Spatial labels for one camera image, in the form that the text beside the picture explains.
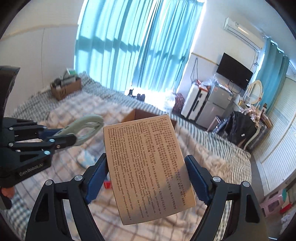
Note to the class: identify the silver mini fridge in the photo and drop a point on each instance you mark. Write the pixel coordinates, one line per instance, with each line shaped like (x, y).
(216, 102)

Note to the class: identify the blue white tissue pack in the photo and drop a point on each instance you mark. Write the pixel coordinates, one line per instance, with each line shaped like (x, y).
(85, 159)

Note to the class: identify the narrow teal curtain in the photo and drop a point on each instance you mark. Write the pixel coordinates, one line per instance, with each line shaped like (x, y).
(272, 73)

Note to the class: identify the white dressing table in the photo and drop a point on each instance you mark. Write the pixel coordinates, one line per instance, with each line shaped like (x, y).
(239, 106)

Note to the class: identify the white wall air conditioner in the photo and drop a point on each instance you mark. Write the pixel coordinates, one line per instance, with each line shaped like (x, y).
(233, 27)

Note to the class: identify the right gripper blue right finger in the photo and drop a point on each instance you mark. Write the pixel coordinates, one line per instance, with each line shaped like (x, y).
(246, 220)

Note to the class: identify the chair with black jacket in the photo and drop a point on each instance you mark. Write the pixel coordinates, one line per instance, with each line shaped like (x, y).
(237, 128)

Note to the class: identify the black wall television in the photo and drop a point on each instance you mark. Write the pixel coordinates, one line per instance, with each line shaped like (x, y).
(234, 71)

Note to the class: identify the clear jar blue red label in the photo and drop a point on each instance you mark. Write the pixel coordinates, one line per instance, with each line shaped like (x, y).
(107, 182)

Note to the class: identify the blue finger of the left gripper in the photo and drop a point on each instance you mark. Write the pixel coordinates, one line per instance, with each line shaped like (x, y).
(62, 141)
(45, 133)

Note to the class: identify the dark patterned bag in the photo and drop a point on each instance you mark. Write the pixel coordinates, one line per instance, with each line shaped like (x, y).
(179, 103)

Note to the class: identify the white suitcase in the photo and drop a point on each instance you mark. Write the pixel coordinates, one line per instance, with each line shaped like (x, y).
(194, 101)

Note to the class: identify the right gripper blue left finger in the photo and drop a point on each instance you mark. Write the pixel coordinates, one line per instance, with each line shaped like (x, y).
(48, 219)

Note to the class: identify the open brown cardboard box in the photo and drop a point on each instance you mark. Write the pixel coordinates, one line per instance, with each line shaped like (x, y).
(145, 124)

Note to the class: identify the oval white vanity mirror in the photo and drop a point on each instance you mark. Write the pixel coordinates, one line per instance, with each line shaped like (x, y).
(254, 93)

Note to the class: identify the brown printed medicine box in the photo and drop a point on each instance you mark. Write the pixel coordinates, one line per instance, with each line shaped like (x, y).
(148, 175)

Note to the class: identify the white louvered wardrobe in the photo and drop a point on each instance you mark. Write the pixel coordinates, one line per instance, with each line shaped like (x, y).
(275, 154)

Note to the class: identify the large teal window curtain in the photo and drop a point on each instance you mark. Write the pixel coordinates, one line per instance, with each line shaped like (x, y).
(144, 44)

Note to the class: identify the small cardboard box with clutter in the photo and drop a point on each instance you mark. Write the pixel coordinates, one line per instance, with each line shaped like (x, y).
(63, 92)

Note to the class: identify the green checked bed sheet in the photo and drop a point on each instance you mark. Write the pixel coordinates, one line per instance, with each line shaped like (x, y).
(18, 216)

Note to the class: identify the pink plastic stool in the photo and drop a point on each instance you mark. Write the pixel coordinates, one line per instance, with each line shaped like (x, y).
(272, 204)

